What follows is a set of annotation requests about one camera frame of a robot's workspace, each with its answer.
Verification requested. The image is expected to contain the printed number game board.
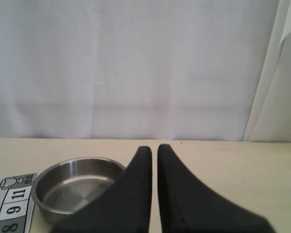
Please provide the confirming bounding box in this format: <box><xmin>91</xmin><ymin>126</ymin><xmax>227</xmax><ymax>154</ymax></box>
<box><xmin>0</xmin><ymin>172</ymin><xmax>39</xmax><ymax>233</ymax></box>

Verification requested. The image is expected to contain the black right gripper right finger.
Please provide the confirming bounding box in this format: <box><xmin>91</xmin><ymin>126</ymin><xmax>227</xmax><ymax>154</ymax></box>
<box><xmin>157</xmin><ymin>144</ymin><xmax>275</xmax><ymax>233</ymax></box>

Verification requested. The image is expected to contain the white backdrop curtain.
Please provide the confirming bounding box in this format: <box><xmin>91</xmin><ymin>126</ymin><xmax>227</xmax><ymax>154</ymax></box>
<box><xmin>0</xmin><ymin>0</ymin><xmax>291</xmax><ymax>142</ymax></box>

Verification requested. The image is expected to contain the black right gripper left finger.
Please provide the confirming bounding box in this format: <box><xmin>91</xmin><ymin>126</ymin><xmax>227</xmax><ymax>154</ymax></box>
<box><xmin>50</xmin><ymin>146</ymin><xmax>152</xmax><ymax>233</ymax></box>

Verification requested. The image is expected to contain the round steel bowl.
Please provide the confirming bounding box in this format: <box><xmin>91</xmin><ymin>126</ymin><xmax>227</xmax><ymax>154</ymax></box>
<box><xmin>31</xmin><ymin>157</ymin><xmax>126</xmax><ymax>225</ymax></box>

